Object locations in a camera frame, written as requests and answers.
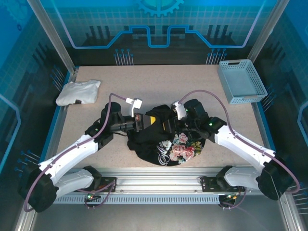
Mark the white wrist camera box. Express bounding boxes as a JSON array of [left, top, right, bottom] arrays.
[[125, 97, 143, 116], [170, 101, 187, 120]]

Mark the cable connector with indicator lights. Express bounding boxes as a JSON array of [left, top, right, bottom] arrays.
[[220, 192, 239, 202], [85, 191, 101, 202]]

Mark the pale blue perforated plastic basket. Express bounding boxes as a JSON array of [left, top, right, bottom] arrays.
[[218, 59, 268, 105]]

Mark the black floral print t-shirt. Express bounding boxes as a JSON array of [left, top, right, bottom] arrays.
[[127, 103, 208, 167]]

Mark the folded white t-shirt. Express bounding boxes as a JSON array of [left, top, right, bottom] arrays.
[[55, 79, 102, 106]]

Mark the aluminium mounting rail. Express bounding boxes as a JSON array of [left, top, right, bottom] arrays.
[[32, 167, 288, 195]]

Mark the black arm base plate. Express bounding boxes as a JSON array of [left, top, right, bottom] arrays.
[[201, 175, 245, 193], [73, 177, 117, 193]]

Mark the aluminium frame post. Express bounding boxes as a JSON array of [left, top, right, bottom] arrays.
[[242, 0, 291, 73], [26, 0, 79, 76]]

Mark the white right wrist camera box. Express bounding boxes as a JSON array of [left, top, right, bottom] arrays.
[[170, 101, 187, 120]]

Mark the steel sheet panel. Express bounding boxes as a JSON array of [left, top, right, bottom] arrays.
[[30, 204, 289, 231]]

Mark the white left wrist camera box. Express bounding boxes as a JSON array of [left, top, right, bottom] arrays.
[[125, 97, 143, 116]]

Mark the grey slotted cable duct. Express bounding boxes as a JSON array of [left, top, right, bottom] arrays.
[[38, 195, 221, 205]]

